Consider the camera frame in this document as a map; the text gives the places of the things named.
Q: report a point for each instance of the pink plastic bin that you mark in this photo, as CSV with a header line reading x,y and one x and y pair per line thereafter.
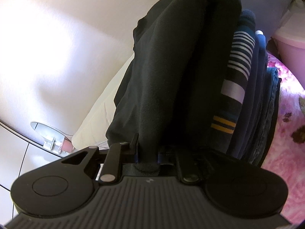
x,y
290,50

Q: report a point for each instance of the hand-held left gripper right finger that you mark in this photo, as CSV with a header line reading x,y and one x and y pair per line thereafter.
x,y
188,169

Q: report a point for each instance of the dark long-sleeved sweater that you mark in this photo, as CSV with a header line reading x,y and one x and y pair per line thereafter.
x,y
171,64

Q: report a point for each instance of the stack of folded clothes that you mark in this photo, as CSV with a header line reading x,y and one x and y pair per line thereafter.
x,y
238,59

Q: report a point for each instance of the pink floral blanket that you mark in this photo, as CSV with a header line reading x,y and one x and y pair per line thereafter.
x,y
288,128

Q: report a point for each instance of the grey cushion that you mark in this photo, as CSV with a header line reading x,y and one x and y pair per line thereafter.
x,y
266,7

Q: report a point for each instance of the white wardrobe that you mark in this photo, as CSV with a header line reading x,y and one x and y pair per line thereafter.
x,y
16,152

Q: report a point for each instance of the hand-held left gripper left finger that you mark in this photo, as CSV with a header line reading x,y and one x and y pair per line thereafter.
x,y
112,162

